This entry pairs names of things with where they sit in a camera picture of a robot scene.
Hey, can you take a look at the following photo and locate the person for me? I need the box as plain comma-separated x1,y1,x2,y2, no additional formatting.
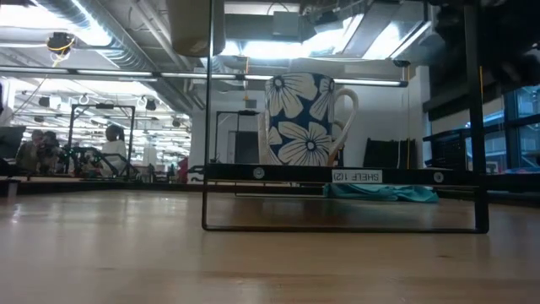
15,128,43,175
40,130,62,173
102,123,128,171

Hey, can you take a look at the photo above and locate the ceiling camera with yellow cable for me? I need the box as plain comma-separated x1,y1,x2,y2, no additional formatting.
45,30,78,57

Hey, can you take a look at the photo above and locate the black dark panel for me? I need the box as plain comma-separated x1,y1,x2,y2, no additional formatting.
363,137,419,171

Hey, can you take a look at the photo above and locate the black table frame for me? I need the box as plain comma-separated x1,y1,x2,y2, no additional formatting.
0,174,540,208

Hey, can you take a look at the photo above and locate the olive paper cup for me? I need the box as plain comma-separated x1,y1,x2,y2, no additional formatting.
165,0,227,59

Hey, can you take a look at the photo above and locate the dark monitor screen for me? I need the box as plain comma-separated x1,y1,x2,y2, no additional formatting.
0,125,27,161

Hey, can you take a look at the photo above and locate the wooden tray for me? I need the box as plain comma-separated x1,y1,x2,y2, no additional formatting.
200,0,491,235

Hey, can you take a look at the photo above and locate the white shelf label sticker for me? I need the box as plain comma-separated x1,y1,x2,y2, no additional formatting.
331,168,384,185

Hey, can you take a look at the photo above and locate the long light strip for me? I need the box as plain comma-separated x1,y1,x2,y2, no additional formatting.
0,64,409,89

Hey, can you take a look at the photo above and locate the teal cloth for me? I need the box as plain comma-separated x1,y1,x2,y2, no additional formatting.
323,182,441,204

